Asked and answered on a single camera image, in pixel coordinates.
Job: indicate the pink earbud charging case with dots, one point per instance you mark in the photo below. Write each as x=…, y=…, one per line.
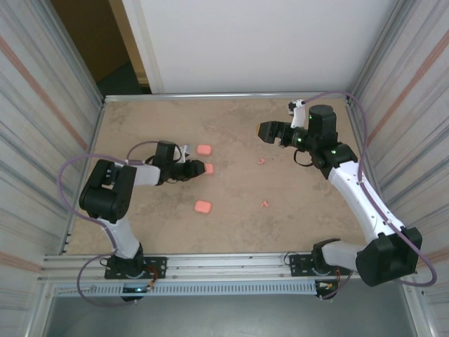
x=209, y=168
x=204, y=150
x=203, y=206

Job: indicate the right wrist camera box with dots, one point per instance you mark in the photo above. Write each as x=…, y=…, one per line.
x=298, y=114

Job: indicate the brown wooden door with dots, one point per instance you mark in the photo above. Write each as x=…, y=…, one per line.
x=87, y=35

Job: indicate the corrugated enclosure side panel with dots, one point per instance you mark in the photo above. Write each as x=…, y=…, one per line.
x=414, y=70
x=35, y=105

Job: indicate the grey metal lower panel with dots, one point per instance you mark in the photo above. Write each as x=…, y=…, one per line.
x=228, y=316

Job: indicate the aluminium back frame rail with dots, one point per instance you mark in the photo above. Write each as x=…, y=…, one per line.
x=210, y=95

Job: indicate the white wall panel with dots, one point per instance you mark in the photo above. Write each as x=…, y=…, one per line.
x=245, y=42

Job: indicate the small black controller board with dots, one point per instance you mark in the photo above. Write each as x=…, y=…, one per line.
x=135, y=290
x=324, y=286

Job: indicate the aluminium side frame rail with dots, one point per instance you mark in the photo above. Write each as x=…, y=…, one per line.
x=96, y=133
x=353, y=116

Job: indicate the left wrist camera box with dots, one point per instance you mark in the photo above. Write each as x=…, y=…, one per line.
x=187, y=151

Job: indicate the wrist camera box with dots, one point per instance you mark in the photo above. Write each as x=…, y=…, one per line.
x=298, y=114
x=187, y=151

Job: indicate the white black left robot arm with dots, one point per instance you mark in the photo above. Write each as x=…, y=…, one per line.
x=122, y=238

